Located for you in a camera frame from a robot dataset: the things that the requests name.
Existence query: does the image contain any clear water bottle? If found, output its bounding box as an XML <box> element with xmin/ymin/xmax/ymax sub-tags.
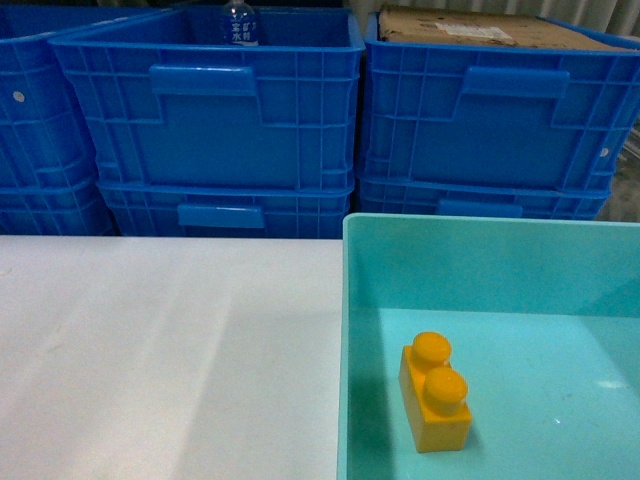
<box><xmin>220</xmin><ymin>0</ymin><xmax>259</xmax><ymax>46</ymax></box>

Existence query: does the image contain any blue crate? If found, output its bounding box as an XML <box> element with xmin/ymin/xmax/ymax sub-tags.
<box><xmin>356</xmin><ymin>177</ymin><xmax>610</xmax><ymax>220</ymax></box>
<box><xmin>51</xmin><ymin>6</ymin><xmax>364</xmax><ymax>192</ymax></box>
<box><xmin>98</xmin><ymin>181</ymin><xmax>352</xmax><ymax>239</ymax></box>
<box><xmin>1</xmin><ymin>179</ymin><xmax>115</xmax><ymax>236</ymax></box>
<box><xmin>357</xmin><ymin>15</ymin><xmax>639</xmax><ymax>192</ymax></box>
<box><xmin>0</xmin><ymin>6</ymin><xmax>161</xmax><ymax>189</ymax></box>

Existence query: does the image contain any blue crate lower left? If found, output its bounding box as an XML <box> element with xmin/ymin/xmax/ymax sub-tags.
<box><xmin>1</xmin><ymin>179</ymin><xmax>115</xmax><ymax>236</ymax></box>

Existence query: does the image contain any yellow toy block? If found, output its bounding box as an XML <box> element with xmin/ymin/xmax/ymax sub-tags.
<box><xmin>399</xmin><ymin>331</ymin><xmax>472</xmax><ymax>453</ymax></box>

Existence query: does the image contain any blue crate lower middle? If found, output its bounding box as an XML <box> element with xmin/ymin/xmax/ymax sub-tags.
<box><xmin>98</xmin><ymin>181</ymin><xmax>352</xmax><ymax>239</ymax></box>

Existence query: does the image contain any brown cardboard box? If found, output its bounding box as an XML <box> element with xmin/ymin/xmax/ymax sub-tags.
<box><xmin>378</xmin><ymin>5</ymin><xmax>611</xmax><ymax>51</ymax></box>

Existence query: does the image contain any blue crate upper right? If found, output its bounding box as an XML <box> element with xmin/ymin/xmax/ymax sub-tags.
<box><xmin>357</xmin><ymin>15</ymin><xmax>639</xmax><ymax>192</ymax></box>

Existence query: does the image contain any blue crate upper middle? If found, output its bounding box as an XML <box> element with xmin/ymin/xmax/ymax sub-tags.
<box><xmin>51</xmin><ymin>6</ymin><xmax>364</xmax><ymax>192</ymax></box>

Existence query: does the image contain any teal plastic tray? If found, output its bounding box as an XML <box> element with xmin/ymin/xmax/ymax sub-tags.
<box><xmin>337</xmin><ymin>214</ymin><xmax>639</xmax><ymax>479</ymax></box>

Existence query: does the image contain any blue crate lower right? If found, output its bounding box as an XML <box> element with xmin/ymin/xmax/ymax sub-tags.
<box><xmin>356</xmin><ymin>177</ymin><xmax>610</xmax><ymax>220</ymax></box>

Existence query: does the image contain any blue crate upper left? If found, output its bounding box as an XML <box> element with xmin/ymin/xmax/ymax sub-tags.
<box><xmin>0</xmin><ymin>6</ymin><xmax>161</xmax><ymax>189</ymax></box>

